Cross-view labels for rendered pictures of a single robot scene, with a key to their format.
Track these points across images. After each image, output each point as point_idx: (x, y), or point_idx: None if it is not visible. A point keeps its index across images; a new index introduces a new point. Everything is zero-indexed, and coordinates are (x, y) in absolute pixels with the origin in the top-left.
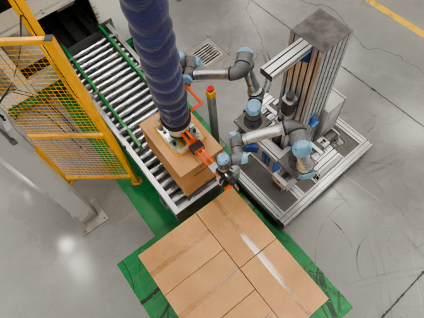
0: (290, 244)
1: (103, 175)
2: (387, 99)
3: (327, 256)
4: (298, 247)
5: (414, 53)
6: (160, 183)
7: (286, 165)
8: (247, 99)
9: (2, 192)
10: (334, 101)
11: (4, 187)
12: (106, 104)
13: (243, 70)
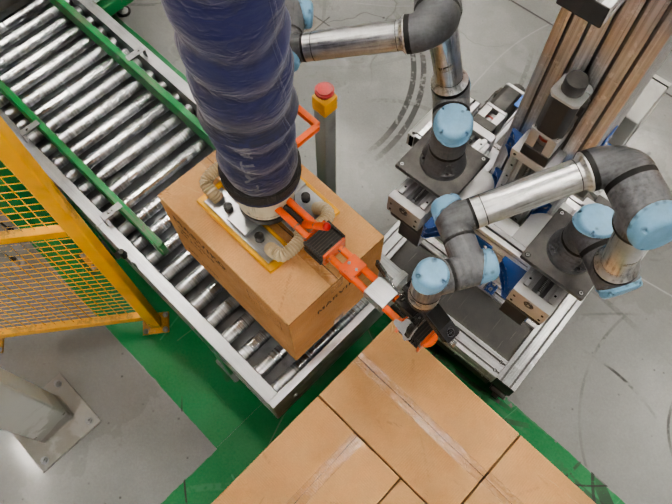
0: (524, 428)
1: (74, 321)
2: (667, 92)
3: (607, 445)
4: (541, 432)
5: None
6: (221, 332)
7: (547, 263)
8: (380, 115)
9: None
10: (645, 94)
11: None
12: (63, 151)
13: (445, 22)
